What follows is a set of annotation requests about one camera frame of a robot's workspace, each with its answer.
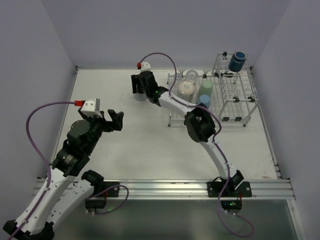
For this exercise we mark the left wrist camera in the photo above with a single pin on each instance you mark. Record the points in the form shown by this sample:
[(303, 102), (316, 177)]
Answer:
[(91, 107)]

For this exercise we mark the small clear glass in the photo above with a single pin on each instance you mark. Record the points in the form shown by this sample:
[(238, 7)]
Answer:
[(177, 76)]

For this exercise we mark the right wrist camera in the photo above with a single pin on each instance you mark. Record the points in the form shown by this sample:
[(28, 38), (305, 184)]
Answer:
[(143, 66)]

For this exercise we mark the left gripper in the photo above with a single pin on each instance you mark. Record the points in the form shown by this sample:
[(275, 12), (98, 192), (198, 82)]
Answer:
[(107, 122)]

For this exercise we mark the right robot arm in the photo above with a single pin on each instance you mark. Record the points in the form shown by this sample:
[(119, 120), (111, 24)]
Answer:
[(201, 128)]

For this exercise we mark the green plastic cup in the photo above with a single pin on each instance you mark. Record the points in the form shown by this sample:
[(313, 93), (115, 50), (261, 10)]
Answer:
[(205, 88)]

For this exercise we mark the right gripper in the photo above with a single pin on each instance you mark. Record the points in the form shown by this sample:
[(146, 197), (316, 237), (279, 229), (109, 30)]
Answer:
[(139, 81)]

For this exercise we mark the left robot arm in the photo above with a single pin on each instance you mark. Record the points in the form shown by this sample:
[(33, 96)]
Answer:
[(65, 185)]

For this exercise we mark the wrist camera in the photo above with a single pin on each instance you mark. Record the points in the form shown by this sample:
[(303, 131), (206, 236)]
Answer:
[(143, 66), (91, 107)]

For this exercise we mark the metal dish rack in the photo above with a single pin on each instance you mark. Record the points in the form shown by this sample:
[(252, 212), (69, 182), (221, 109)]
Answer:
[(234, 97)]

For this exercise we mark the floral patterned mug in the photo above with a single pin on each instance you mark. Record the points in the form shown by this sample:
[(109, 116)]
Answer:
[(186, 91)]

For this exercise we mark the aluminium mounting rail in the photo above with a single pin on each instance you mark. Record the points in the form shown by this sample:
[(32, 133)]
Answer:
[(261, 189)]

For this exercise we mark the grey footed mug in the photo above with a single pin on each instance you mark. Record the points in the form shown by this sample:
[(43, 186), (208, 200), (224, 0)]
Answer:
[(140, 97)]

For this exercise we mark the light blue plastic cup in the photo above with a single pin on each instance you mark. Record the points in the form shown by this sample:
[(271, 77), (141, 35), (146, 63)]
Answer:
[(205, 100)]

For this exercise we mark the dark blue cup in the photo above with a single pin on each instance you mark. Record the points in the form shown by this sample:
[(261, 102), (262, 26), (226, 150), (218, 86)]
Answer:
[(237, 61)]

